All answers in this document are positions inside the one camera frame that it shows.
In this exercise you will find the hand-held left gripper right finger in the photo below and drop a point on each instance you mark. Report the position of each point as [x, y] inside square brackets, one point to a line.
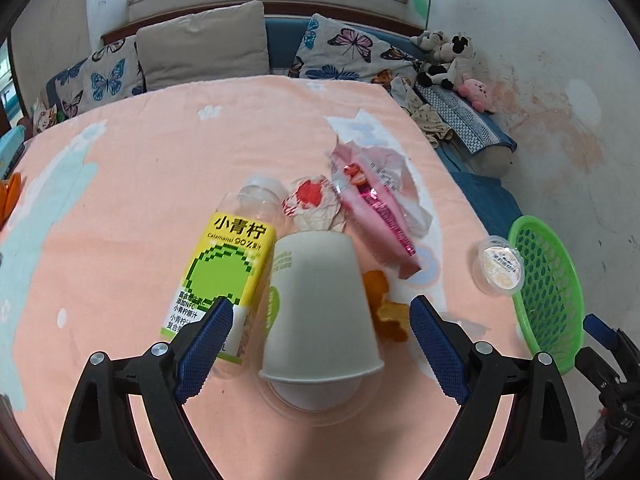
[440, 355]

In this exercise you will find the large butterfly print pillow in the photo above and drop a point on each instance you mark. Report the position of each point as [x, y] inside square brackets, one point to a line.
[345, 45]

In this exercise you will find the clear plastic wrapper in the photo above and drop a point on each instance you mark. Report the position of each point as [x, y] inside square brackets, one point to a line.
[416, 215]

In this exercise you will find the grey plush toy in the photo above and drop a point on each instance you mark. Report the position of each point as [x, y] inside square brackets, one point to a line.
[430, 40]

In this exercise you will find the pink plush toy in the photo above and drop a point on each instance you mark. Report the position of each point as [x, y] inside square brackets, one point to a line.
[475, 91]

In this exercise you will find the beige pillow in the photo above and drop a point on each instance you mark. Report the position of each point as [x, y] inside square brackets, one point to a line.
[200, 45]

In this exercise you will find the green plastic basket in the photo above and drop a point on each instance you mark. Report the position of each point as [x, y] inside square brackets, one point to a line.
[521, 230]

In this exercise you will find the orange peel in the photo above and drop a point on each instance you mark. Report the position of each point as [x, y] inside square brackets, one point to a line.
[395, 317]

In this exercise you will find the red and white paper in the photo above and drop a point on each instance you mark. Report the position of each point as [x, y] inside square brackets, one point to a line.
[310, 200]

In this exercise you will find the juice bottle with yellow-green label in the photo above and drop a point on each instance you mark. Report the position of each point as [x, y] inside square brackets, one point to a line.
[225, 260]

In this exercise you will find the peach printed blanket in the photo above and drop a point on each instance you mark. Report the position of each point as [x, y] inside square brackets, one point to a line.
[150, 160]

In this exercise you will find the black and white cow plush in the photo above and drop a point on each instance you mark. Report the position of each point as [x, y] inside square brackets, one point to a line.
[457, 57]

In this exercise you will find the small butterfly print pillow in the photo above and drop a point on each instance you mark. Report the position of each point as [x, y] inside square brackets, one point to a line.
[105, 80]

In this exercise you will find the pink snack wrapper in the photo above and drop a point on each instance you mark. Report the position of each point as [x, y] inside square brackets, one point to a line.
[372, 210]

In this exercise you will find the person's right hand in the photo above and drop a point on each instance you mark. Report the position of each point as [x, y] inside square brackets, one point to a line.
[600, 440]

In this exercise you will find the orange plush toy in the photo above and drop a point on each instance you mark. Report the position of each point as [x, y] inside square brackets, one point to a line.
[11, 192]

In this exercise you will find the small clear jelly cup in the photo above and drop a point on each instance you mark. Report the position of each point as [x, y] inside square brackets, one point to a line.
[500, 265]

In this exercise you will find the brown wooden headboard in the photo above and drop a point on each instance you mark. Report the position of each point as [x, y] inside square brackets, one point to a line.
[120, 34]

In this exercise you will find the teal box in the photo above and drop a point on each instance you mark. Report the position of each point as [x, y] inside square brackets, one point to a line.
[10, 150]

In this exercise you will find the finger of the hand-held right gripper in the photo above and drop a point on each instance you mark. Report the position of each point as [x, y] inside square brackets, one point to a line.
[600, 329]

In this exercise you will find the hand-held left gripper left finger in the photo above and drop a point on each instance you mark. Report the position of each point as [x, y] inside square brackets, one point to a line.
[205, 350]

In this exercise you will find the clear plastic dome lid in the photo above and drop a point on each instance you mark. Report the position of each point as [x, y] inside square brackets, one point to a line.
[315, 396]

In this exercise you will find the beige patterned clothes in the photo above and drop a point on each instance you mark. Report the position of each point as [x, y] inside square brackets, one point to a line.
[425, 115]

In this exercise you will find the white paper cup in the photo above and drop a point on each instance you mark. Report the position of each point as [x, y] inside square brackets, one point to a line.
[320, 310]

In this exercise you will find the blue and white patterned mat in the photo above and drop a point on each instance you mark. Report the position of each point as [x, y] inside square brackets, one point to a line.
[465, 115]

